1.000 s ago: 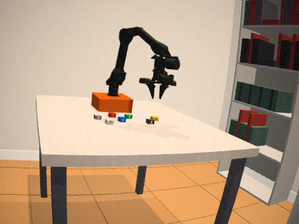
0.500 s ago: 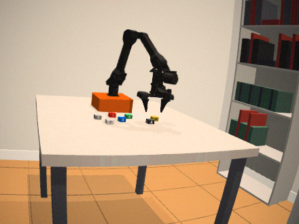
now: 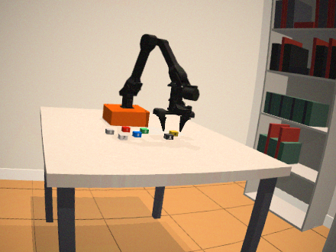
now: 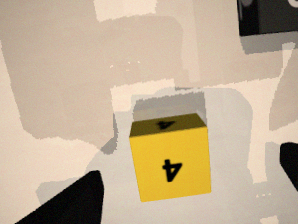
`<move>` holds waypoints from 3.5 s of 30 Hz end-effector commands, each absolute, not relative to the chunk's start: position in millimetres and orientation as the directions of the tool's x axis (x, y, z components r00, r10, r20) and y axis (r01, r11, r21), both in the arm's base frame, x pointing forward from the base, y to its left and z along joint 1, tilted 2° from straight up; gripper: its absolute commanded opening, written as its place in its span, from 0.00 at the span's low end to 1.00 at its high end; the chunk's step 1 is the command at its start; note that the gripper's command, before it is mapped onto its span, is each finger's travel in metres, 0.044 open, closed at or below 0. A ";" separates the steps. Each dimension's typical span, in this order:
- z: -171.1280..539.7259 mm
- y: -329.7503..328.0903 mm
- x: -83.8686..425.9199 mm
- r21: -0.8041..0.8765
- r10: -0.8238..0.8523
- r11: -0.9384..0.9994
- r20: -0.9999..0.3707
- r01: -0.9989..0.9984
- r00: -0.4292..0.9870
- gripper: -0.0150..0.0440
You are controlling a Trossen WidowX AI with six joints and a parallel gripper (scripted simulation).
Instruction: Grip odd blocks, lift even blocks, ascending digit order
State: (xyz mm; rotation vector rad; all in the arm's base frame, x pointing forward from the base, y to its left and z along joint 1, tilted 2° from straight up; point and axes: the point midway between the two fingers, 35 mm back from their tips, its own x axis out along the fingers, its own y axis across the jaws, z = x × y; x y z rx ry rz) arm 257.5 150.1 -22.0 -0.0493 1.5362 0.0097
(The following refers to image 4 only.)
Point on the black block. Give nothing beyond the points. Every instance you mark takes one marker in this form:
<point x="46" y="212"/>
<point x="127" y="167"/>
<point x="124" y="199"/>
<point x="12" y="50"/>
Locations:
<point x="260" y="17"/>

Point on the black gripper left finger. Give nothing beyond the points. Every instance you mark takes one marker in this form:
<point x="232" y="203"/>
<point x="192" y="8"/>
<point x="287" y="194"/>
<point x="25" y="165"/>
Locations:
<point x="80" y="203"/>

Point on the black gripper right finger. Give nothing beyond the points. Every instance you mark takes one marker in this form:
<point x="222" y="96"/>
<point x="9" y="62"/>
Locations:
<point x="288" y="157"/>

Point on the yellow block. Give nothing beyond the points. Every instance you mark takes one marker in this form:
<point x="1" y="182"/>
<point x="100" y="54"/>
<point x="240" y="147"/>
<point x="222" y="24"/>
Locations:
<point x="170" y="156"/>

